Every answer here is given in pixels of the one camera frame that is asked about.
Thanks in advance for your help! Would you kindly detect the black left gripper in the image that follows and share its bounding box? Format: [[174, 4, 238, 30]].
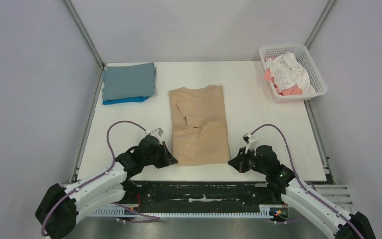
[[143, 141, 177, 169]]

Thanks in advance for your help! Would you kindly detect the beige t shirt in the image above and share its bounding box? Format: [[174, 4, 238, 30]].
[[169, 85, 230, 166]]

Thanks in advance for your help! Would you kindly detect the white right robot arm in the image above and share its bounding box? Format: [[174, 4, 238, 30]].
[[228, 145, 376, 239]]

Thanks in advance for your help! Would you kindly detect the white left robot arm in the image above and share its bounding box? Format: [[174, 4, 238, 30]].
[[35, 135, 178, 239]]

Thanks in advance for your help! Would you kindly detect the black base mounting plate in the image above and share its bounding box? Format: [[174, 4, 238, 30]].
[[121, 181, 283, 213]]

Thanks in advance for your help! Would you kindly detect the folded bright blue t shirt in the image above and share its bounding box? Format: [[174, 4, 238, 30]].
[[102, 96, 149, 105]]

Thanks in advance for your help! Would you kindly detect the folded grey-blue t shirt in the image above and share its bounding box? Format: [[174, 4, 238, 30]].
[[102, 62, 156, 100]]

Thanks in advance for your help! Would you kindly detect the pink t shirt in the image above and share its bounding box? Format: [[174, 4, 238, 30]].
[[264, 58, 303, 96]]

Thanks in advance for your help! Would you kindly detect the white t shirt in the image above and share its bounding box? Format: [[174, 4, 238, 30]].
[[264, 52, 315, 96]]

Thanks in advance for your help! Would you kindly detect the white plastic laundry basket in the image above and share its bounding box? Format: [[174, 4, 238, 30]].
[[259, 44, 327, 103]]

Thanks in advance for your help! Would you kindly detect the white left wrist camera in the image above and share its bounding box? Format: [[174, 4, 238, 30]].
[[146, 128, 164, 144]]

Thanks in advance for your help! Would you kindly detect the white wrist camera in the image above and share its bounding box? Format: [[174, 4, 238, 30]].
[[146, 128, 164, 144], [242, 133, 258, 153]]

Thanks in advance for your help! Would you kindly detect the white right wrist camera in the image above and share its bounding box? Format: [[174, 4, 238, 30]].
[[242, 133, 258, 153]]

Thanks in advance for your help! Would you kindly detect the white slotted cable duct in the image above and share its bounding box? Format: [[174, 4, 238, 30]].
[[90, 205, 288, 220]]

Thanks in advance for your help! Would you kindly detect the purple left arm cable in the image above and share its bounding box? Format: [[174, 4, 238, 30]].
[[40, 120, 161, 237]]

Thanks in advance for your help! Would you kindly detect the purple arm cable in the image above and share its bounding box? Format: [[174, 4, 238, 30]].
[[250, 124, 366, 239], [40, 120, 161, 237]]

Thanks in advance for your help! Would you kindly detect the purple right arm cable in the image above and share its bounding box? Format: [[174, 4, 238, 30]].
[[250, 124, 366, 239]]

